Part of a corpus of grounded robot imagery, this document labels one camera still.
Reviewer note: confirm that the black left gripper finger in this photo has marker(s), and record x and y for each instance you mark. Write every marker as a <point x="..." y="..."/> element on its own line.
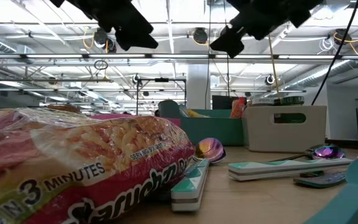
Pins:
<point x="130" y="18"/>
<point x="135" y="42"/>

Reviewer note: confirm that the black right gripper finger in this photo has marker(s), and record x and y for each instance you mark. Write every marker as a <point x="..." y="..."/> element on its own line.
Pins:
<point x="249" y="26"/>
<point x="228" y="43"/>

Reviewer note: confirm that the green edged ramen packet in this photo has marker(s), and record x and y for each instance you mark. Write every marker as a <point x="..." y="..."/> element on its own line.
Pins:
<point x="237" y="109"/>

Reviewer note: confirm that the white lid spice jar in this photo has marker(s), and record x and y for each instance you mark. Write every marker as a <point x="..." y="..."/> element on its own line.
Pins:
<point x="263" y="101"/>

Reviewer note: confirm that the yellow ramen packet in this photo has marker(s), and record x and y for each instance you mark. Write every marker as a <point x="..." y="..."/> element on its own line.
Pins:
<point x="197" y="114"/>

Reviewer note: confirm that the white plastic bin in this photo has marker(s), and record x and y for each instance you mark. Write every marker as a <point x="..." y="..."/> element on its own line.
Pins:
<point x="284" y="137"/>

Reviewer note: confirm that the pink Maruchan ramen packet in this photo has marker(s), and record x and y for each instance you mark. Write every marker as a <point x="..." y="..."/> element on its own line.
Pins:
<point x="73" y="161"/>

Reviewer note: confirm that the black ceiling fixture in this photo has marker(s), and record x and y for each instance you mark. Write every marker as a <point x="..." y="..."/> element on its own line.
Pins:
<point x="136" y="80"/>
<point x="99" y="39"/>
<point x="269" y="79"/>
<point x="342" y="36"/>
<point x="200" y="35"/>

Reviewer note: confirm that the black monitor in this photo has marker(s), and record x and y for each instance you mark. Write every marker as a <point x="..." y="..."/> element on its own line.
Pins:
<point x="222" y="102"/>

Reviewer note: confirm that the pink plastic bin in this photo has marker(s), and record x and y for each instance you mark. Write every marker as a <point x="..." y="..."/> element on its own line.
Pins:
<point x="172" y="121"/>

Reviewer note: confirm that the teal plastic bin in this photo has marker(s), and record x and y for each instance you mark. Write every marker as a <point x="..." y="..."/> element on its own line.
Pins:
<point x="210" y="130"/>

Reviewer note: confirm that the teal white patterned utensil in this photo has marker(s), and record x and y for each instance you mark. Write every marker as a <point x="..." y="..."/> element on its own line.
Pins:
<point x="190" y="186"/>
<point x="284" y="169"/>

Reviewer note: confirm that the small iridescent metal spoon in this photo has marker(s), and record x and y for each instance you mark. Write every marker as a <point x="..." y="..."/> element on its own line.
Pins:
<point x="329" y="152"/>

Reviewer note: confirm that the horizontal metal frame bar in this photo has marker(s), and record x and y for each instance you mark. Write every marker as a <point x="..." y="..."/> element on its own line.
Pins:
<point x="73" y="56"/>

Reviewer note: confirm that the silver air duct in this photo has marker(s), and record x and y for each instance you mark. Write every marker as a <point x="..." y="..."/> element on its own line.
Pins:
<point x="322" y="73"/>

